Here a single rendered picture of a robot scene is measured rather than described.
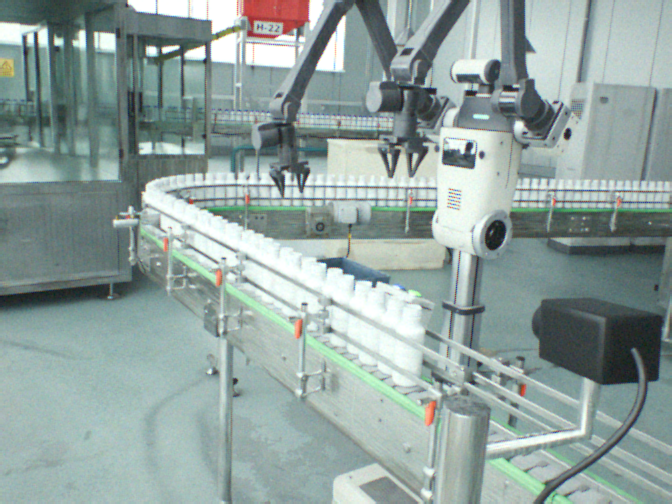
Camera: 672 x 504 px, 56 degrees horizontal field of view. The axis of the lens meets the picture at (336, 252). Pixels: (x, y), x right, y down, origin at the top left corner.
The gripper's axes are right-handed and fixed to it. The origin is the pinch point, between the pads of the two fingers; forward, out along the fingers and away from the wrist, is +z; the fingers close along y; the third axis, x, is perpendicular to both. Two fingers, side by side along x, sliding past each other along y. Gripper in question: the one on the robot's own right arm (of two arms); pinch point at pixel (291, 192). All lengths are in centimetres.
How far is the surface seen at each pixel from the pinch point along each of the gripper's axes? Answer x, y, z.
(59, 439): -119, 67, 120
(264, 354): 17.4, 23.0, 38.7
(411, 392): 75, 18, 26
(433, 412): 91, 26, 19
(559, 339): 136, 54, -21
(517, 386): 91, 5, 23
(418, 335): 74, 15, 15
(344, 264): -39, -42, 44
